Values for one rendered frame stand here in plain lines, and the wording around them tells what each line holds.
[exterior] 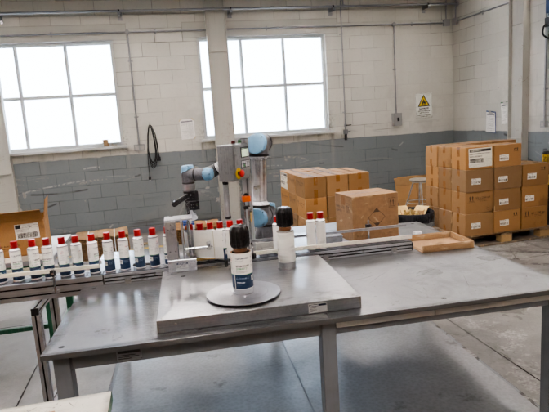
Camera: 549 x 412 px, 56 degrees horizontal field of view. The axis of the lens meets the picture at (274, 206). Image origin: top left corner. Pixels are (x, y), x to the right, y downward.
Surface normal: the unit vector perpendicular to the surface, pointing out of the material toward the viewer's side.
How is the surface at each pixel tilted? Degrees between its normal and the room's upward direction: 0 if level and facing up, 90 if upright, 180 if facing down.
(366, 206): 90
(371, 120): 90
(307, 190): 90
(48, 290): 90
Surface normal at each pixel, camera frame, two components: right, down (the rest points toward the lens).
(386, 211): 0.30, 0.14
